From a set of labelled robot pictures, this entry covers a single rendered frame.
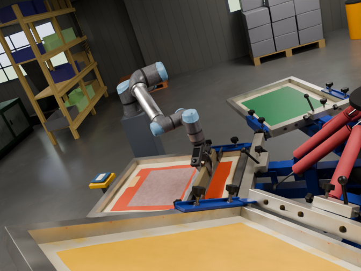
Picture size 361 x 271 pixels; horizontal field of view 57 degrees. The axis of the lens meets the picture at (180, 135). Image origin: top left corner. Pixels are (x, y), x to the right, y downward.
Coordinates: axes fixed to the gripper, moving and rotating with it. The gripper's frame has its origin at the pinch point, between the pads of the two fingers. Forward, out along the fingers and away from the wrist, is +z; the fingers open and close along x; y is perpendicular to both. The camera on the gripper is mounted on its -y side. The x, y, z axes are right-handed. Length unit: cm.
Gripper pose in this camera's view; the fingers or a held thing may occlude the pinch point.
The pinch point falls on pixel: (206, 174)
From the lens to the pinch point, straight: 173.1
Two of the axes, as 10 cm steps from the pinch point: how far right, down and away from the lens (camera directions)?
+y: 3.1, -4.8, 8.2
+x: -9.0, 1.1, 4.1
